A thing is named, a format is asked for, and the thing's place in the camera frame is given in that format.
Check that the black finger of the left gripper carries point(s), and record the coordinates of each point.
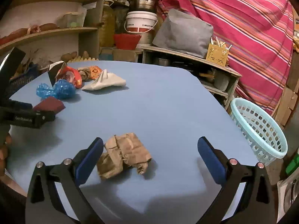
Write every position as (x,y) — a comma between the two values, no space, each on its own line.
(18,105)

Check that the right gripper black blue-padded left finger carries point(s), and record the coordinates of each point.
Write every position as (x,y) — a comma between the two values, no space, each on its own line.
(43,204)

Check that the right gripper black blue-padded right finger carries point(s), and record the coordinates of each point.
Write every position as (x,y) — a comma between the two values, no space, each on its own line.
(256,204)

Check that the maroon scouring pad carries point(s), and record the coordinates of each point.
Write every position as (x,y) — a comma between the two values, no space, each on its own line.
(50,104)

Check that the blue plastic bag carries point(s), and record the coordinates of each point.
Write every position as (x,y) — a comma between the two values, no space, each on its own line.
(61,90)

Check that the white face mask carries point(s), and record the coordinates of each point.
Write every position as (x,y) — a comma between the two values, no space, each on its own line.
(104,80)

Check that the brown paper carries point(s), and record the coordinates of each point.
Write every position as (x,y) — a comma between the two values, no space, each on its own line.
(123,152)

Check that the dark blue crate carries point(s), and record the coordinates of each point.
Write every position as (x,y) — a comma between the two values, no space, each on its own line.
(20,81)

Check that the green bin with bag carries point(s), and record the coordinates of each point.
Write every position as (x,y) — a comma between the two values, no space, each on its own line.
(293,165)

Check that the black silver foil packet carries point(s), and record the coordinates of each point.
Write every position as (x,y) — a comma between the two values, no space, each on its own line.
(54,70)

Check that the red snack wrapper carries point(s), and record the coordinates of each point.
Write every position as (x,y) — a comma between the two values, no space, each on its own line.
(71,75)

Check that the light blue plastic basket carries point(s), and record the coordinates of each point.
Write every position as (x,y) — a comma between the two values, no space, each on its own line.
(261,131)

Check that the small brown paper ball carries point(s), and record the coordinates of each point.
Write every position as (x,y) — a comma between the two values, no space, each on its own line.
(85,73)

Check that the yellow egg tray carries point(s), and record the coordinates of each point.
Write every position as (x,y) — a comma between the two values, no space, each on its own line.
(81,59)

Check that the orange snack wrapper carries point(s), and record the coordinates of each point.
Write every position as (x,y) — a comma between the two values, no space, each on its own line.
(95,71)

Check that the clear plastic container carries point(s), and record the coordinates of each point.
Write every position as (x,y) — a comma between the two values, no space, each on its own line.
(71,19)

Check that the cardboard box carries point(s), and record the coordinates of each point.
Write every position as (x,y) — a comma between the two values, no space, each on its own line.
(114,54)

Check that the yellow oil jug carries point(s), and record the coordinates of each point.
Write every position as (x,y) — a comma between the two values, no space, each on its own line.
(107,29)

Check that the red plastic bowl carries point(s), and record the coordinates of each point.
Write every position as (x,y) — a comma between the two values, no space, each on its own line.
(125,41)

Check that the light blue table cloth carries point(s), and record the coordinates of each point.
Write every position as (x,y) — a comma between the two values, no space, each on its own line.
(169,110)

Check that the wooden side cabinet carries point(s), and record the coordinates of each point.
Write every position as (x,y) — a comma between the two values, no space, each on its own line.
(200,68)

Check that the white plastic bucket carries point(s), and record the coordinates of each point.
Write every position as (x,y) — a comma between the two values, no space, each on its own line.
(140,22)

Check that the yellow utensil holder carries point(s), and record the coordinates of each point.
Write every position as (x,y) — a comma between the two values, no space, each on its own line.
(218,52)

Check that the steel cooking pot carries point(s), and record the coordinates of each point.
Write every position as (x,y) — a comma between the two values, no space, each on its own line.
(143,5)

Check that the grey fabric cover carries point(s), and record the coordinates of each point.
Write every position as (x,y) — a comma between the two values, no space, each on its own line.
(184,33)

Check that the red striped curtain cloth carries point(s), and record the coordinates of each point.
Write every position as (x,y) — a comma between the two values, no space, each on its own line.
(259,36)

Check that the wooden wall shelf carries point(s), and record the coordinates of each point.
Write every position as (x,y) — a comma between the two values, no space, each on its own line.
(30,25)

